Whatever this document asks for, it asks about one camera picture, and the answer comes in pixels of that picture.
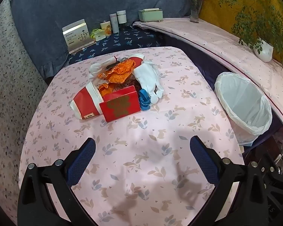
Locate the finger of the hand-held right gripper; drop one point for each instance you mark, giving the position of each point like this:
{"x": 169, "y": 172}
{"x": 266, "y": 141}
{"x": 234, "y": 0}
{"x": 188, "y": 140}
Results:
{"x": 278, "y": 193}

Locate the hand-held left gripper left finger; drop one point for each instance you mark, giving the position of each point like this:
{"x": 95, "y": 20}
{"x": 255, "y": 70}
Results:
{"x": 82, "y": 162}

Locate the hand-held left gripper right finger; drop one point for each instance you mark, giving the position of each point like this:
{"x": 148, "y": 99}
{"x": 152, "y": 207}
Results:
{"x": 202, "y": 160}

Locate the trash bin with white liner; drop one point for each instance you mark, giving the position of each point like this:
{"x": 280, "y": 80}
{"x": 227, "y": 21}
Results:
{"x": 245, "y": 122}

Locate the orange plastic bag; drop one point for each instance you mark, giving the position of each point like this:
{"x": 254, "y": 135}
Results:
{"x": 122, "y": 71}

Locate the red and white bag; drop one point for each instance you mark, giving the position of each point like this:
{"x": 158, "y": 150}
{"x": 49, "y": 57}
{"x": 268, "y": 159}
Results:
{"x": 85, "y": 100}

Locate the pink rabbit print tablecloth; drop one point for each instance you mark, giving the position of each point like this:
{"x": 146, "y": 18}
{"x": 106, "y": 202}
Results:
{"x": 141, "y": 131}

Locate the red gold patterned box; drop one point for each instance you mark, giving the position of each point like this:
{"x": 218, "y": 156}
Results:
{"x": 120, "y": 106}

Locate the white glove behind pile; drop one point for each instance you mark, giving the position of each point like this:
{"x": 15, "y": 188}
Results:
{"x": 96, "y": 68}

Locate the white waffle towel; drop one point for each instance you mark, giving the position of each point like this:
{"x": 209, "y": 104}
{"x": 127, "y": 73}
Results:
{"x": 146, "y": 77}

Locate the red white paper cup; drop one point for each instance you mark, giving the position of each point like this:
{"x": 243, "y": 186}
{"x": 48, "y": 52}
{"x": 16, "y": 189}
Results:
{"x": 137, "y": 60}

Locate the pink bedding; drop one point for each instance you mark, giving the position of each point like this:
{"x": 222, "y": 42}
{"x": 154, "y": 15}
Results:
{"x": 214, "y": 42}

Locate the white display box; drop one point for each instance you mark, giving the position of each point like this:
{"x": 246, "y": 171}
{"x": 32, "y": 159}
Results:
{"x": 76, "y": 37}

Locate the potted plant in white pot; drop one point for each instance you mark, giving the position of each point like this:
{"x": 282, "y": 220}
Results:
{"x": 265, "y": 50}

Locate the green packet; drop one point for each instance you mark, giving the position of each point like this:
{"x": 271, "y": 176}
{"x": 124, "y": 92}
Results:
{"x": 97, "y": 35}

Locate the navy floral cloth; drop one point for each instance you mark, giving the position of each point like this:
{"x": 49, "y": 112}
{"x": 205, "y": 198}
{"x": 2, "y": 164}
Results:
{"x": 122, "y": 40}

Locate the orange flower print tin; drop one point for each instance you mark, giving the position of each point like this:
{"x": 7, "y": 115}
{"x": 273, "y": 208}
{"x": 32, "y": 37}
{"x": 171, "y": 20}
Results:
{"x": 105, "y": 29}

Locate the slim white bottle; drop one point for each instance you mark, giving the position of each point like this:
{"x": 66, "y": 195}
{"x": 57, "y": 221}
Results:
{"x": 114, "y": 24}

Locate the glass vase with pink flowers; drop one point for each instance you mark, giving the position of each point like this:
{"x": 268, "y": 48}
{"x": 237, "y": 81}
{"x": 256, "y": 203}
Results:
{"x": 195, "y": 14}

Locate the yellow cloth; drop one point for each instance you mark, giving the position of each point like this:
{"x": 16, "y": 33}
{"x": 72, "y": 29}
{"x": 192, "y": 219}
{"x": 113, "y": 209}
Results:
{"x": 217, "y": 11}

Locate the white canister with grey lid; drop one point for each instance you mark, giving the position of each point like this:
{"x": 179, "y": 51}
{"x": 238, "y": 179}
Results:
{"x": 121, "y": 17}

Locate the green tissue box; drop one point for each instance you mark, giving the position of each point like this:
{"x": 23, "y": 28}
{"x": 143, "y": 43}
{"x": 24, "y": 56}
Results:
{"x": 151, "y": 16}

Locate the blue grey blanket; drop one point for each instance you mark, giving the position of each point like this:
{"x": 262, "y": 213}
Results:
{"x": 61, "y": 4}

